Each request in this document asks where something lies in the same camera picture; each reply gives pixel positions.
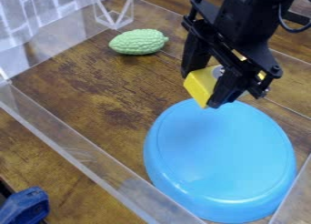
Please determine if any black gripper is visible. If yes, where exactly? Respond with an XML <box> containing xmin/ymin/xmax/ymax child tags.
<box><xmin>182</xmin><ymin>0</ymin><xmax>285</xmax><ymax>108</ymax></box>

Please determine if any yellow brick with label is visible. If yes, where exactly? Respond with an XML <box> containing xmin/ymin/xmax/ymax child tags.
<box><xmin>183</xmin><ymin>65</ymin><xmax>225</xmax><ymax>108</ymax></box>

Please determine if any blue round tray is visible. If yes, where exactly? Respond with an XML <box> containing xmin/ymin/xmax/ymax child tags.
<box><xmin>143</xmin><ymin>99</ymin><xmax>297</xmax><ymax>223</ymax></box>

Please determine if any green knobbly toy vegetable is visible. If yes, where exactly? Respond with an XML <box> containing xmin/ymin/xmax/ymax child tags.
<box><xmin>108</xmin><ymin>29</ymin><xmax>170</xmax><ymax>56</ymax></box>

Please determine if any blue clamp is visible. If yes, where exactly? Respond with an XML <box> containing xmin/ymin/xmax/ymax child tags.
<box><xmin>0</xmin><ymin>187</ymin><xmax>50</xmax><ymax>224</ymax></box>

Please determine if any clear acrylic enclosure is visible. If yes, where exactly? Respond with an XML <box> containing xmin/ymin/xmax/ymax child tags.
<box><xmin>0</xmin><ymin>0</ymin><xmax>311</xmax><ymax>224</ymax></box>

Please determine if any black cable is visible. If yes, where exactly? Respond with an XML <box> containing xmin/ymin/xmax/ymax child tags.
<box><xmin>277</xmin><ymin>0</ymin><xmax>311</xmax><ymax>34</ymax></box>

